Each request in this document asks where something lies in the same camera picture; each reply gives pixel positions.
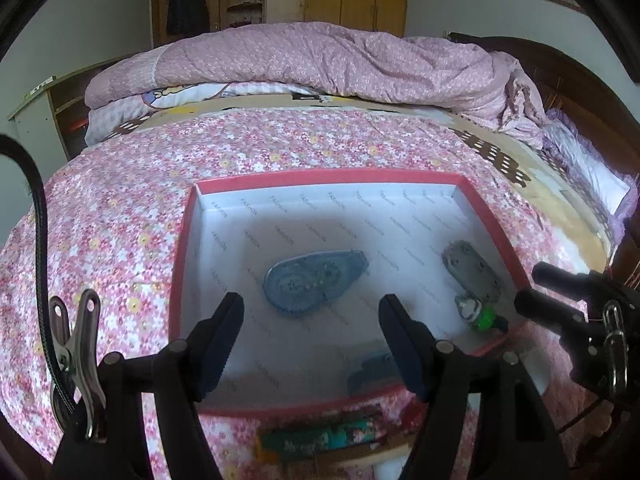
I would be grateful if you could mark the green pen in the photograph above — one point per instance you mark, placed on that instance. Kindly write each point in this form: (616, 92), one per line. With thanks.
(310, 442)

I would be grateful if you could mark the white pillow with purple frill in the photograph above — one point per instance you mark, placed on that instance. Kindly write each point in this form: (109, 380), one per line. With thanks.
(595, 170)

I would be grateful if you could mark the dark hanging jacket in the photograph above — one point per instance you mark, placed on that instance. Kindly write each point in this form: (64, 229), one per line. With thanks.
(187, 7)

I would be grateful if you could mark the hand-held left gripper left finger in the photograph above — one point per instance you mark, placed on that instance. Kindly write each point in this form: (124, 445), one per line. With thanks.
(225, 345)

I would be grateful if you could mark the pink quilt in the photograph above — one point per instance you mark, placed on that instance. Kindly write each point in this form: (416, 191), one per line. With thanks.
(310, 55)

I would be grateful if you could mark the wooden side cabinet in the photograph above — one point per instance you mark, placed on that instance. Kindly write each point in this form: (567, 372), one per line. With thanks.
(65, 105)

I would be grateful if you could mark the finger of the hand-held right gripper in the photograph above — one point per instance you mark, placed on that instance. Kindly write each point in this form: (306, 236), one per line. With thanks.
(560, 274)
(545, 307)

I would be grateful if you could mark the blue correction tape dispenser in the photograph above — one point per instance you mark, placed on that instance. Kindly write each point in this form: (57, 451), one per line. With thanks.
(300, 285)

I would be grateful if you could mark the person's right hand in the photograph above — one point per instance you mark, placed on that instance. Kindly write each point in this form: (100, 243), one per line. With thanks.
(597, 420)

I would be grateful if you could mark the green and black small toy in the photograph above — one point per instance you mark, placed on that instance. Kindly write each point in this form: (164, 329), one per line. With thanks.
(482, 319)

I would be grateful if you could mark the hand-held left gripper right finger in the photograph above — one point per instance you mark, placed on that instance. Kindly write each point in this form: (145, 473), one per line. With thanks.
(400, 350)

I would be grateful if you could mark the beige printed blanket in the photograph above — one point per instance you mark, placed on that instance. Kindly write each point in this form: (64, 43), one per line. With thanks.
(500, 155)

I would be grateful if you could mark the wooden strip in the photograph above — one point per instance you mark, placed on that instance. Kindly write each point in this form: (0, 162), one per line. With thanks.
(370, 452)

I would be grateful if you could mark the dark wooden headboard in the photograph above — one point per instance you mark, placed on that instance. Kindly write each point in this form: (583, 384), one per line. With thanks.
(565, 70)

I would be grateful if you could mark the grey studded plate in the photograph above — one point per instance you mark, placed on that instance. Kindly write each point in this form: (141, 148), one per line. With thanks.
(472, 270)

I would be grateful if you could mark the pink floral bedsheet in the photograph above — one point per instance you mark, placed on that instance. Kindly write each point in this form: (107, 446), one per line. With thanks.
(125, 210)

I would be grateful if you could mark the red cardboard box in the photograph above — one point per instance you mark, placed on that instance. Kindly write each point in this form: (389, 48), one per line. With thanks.
(325, 225)

